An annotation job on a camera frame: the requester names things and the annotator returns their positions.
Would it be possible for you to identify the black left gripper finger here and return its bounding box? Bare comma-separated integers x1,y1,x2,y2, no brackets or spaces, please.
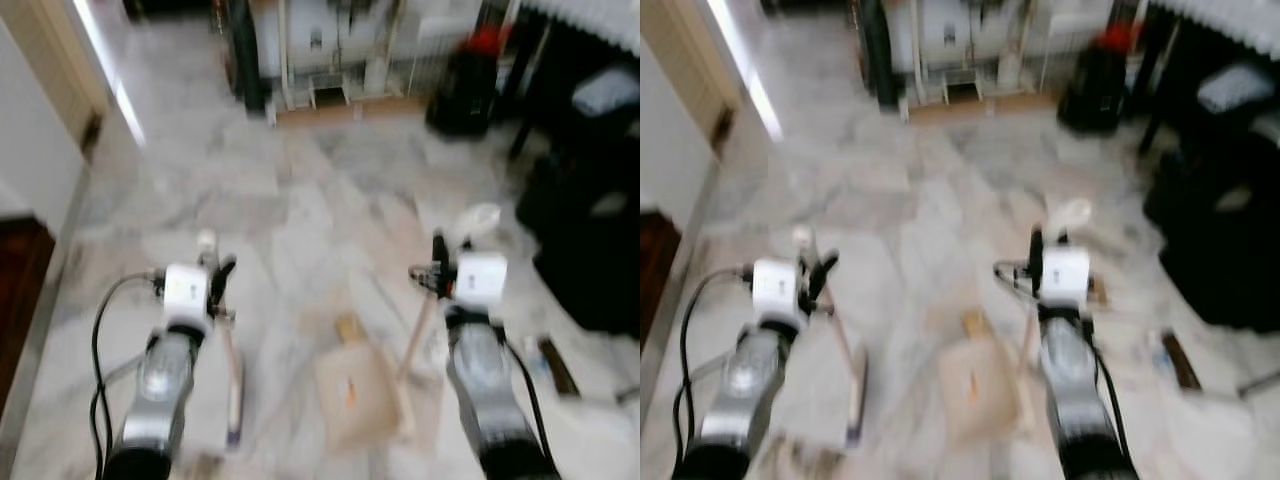
806,250,839,304
207,255,238,307

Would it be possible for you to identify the wooden handled broom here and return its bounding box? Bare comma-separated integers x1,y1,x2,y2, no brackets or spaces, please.
790,226,869,448
196,230,247,448

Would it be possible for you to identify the beige long handled dustpan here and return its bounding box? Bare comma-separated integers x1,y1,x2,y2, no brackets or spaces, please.
936,198,1093,449
313,203,503,453

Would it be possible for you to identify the dark brown flat piece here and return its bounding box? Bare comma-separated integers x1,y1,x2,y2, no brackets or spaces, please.
1160,330,1204,393
538,335,583,398

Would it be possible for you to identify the black bulky furniture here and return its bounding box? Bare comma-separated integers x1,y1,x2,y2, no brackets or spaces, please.
515,60,641,336
1143,55,1280,333

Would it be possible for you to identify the wooden base board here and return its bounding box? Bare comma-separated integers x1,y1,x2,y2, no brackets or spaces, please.
908,92,1061,124
274,95,433,127

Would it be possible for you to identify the dark wooden staircase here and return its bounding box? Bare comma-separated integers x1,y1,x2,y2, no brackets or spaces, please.
640,210,682,336
0,215,57,411

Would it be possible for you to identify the white cabinet unit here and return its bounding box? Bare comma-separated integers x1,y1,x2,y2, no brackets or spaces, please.
250,0,483,111
885,0,1113,107

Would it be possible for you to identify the dark upright pole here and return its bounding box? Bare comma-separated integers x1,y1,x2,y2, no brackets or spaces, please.
224,0,268,117
858,0,903,111

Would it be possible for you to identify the grey pad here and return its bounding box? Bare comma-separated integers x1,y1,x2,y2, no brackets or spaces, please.
570,65,641,117
1197,64,1277,114

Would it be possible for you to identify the beige louvered door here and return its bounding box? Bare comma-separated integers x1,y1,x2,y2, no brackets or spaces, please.
0,0,113,161
640,0,743,156

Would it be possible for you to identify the white fringed tablecloth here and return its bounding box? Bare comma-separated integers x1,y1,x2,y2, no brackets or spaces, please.
1148,0,1280,51
520,0,641,53

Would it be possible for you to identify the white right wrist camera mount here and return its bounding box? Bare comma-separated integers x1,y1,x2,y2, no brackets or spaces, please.
455,251,509,308
1042,247,1092,304

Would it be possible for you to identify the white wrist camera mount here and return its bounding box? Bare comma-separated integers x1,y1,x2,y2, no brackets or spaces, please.
160,263,211,329
455,251,509,308
1042,247,1092,304
751,257,802,324

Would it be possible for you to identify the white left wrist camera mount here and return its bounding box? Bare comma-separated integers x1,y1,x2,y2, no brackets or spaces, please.
160,263,211,329
751,257,802,324

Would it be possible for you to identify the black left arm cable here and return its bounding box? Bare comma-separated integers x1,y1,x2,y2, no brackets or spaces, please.
89,270,164,480
678,265,754,480

